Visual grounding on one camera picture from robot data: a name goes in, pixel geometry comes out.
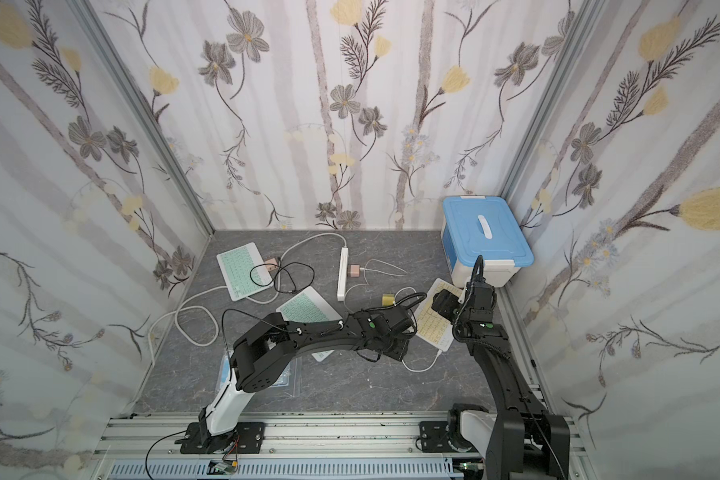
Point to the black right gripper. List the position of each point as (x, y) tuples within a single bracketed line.
[(477, 287)]

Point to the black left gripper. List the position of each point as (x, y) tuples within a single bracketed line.
[(400, 332)]

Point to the yellow charger plug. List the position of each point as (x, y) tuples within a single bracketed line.
[(388, 300)]

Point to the yellow wireless keyboard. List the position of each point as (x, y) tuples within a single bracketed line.
[(432, 327)]

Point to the white power strip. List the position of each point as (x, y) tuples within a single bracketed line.
[(342, 274)]

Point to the green wireless keyboard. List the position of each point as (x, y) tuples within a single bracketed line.
[(243, 271), (308, 306)]

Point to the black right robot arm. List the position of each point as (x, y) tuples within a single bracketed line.
[(523, 440)]

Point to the blue lid storage box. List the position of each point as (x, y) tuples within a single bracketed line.
[(483, 226)]

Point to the bagged blue masks and gloves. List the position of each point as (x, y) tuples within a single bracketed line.
[(286, 386)]

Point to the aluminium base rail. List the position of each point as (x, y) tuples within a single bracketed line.
[(311, 445)]

